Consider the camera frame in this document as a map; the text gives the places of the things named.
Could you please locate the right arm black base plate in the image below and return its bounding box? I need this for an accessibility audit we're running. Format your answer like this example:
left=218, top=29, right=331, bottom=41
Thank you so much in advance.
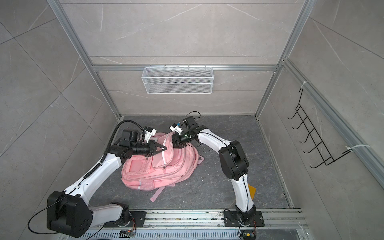
left=223, top=210, right=265, bottom=227

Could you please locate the black wire hook rack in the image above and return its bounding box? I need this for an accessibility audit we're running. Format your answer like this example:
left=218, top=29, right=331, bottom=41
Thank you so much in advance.
left=287, top=89, right=353, bottom=169

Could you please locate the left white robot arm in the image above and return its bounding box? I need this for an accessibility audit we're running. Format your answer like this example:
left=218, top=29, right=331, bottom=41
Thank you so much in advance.
left=47, top=130, right=172, bottom=238

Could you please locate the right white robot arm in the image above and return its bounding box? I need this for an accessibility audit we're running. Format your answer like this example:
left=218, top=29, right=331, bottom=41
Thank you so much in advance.
left=172, top=126, right=257, bottom=223

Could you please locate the pink student backpack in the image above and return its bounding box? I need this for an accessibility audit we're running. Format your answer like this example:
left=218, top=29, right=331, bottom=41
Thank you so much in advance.
left=121, top=133, right=204, bottom=202

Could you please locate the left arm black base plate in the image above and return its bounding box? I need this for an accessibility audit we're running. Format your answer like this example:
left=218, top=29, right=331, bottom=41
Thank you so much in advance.
left=104, top=211, right=147, bottom=229

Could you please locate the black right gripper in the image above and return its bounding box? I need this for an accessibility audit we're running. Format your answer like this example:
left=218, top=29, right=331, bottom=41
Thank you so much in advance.
left=165, top=131, right=193, bottom=149

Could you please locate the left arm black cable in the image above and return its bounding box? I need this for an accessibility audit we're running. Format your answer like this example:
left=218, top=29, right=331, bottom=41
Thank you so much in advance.
left=27, top=119, right=145, bottom=240

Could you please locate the white wire mesh basket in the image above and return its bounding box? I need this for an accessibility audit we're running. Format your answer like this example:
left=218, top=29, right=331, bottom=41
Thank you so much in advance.
left=142, top=67, right=214, bottom=95

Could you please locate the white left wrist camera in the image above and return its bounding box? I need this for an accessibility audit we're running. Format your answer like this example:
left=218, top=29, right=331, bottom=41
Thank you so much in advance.
left=142, top=127, right=157, bottom=143

